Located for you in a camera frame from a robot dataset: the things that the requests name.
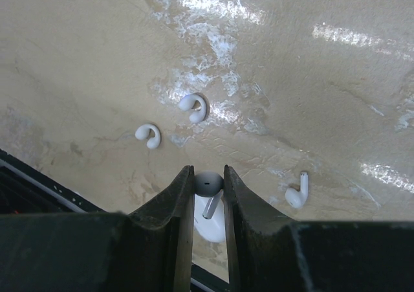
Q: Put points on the white clip earbud far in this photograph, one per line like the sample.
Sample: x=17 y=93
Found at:
x=196 y=104

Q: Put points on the white clip earbud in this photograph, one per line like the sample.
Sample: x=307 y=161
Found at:
x=196 y=104
x=150 y=133

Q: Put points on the closed white oval case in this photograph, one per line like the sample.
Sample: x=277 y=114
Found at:
x=212 y=230

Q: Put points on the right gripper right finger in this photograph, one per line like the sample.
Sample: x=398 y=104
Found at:
x=268 y=251

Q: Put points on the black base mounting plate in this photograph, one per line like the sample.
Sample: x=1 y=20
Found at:
x=25 y=190

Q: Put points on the white clip earbud near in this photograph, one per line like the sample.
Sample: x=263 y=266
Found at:
x=150 y=133

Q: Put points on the white stem earbud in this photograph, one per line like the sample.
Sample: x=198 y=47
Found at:
x=209 y=184
x=298 y=198

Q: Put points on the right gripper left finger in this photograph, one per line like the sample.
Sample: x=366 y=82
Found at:
x=146 y=250

